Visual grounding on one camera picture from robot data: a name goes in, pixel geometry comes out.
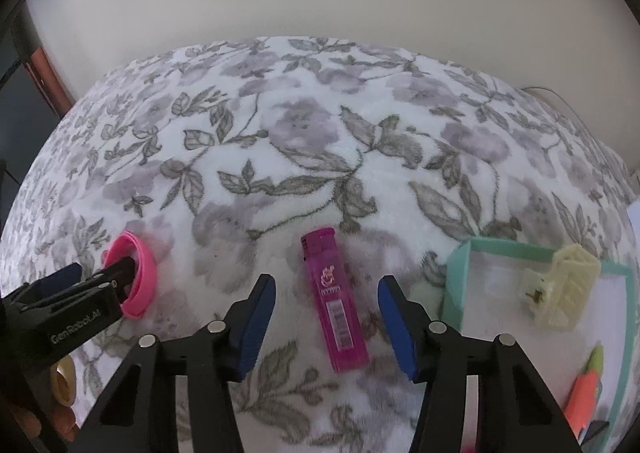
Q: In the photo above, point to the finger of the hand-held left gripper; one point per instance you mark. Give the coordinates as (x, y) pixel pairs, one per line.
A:
(55, 280)
(122, 273)

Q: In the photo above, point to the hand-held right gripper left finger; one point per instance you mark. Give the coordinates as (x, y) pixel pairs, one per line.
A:
(252, 328)

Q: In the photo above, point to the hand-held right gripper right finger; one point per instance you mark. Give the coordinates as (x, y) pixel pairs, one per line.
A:
(400, 328)

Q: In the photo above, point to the magenta lighter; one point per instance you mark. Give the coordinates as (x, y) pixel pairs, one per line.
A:
(335, 303)

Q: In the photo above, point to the teal-edged white box lid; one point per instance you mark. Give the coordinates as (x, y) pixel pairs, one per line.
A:
(495, 278)

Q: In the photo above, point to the cream hair claw clip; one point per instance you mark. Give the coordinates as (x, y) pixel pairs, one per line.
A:
(575, 278)

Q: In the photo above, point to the orange blue fidget toy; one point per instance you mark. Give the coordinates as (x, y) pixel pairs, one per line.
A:
(582, 398)

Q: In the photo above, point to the person's left hand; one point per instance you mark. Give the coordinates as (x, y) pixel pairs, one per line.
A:
(35, 420)

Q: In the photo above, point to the white watch band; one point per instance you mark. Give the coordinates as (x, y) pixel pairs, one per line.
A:
(55, 383)

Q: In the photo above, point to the dark cabinet with copper trim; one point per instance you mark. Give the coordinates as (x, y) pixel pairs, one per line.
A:
(42, 73)

